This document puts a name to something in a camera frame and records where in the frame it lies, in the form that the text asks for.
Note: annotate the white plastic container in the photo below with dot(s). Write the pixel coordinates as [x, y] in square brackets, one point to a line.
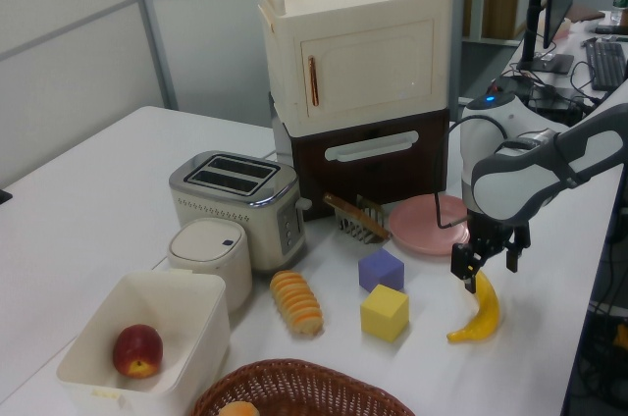
[186, 318]

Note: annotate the orange fruit in basket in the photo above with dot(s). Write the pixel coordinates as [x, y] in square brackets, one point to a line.
[239, 409]

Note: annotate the yellow foam cube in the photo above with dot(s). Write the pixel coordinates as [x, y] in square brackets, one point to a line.
[382, 315]

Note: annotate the black keyboard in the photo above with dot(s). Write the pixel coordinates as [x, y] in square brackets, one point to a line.
[607, 65]

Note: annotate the brown wicker basket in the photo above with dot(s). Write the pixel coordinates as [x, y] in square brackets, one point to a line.
[304, 391]

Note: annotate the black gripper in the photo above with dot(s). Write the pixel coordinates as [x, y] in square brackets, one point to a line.
[498, 234]

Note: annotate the black power adapter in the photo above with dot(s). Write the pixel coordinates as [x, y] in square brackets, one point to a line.
[552, 102]

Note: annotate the silver cream toaster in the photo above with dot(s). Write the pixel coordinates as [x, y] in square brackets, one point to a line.
[230, 210]

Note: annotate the red apple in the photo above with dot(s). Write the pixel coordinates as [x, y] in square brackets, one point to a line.
[137, 349]

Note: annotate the black flat object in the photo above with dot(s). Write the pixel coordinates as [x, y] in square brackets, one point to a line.
[5, 196]

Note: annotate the striped orange bread loaf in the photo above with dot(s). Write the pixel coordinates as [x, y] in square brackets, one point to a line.
[297, 303]

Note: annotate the pink plate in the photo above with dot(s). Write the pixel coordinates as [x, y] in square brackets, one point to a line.
[422, 229]

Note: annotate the small white lidded bin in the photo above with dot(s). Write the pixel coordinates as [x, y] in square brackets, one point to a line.
[211, 254]

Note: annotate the yellow banana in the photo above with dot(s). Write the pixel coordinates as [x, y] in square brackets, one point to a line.
[488, 310]

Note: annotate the black monitor stand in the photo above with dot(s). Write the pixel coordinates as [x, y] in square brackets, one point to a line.
[532, 18]

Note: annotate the purple foam cube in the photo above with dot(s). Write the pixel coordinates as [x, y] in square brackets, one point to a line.
[380, 271]

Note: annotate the cream plastic cabinet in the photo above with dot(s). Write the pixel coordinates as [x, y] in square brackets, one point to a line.
[353, 43]

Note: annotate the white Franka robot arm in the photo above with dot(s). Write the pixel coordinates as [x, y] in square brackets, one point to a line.
[505, 190]

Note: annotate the metal toast rack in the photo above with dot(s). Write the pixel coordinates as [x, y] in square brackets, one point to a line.
[350, 229]

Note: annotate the brown drawer unit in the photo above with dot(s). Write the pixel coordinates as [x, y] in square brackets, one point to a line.
[373, 180]

